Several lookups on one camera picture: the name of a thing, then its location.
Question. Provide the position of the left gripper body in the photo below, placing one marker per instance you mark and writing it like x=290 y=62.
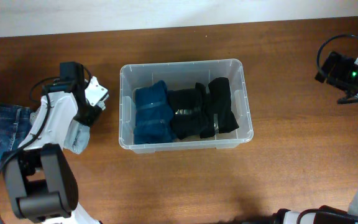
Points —
x=89 y=112

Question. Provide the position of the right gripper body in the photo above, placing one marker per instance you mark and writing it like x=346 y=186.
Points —
x=346 y=77

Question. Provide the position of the light grey jeans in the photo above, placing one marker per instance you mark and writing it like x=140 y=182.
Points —
x=77 y=138

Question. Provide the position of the teal cloth bundle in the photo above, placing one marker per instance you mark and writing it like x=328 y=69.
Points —
x=153 y=115

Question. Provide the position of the small black cloth bundle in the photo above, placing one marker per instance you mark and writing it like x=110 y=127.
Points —
x=189 y=118

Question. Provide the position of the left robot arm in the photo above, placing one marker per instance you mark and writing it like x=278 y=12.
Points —
x=40 y=184

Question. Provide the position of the clear plastic storage bin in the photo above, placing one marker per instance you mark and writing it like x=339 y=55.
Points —
x=177 y=76

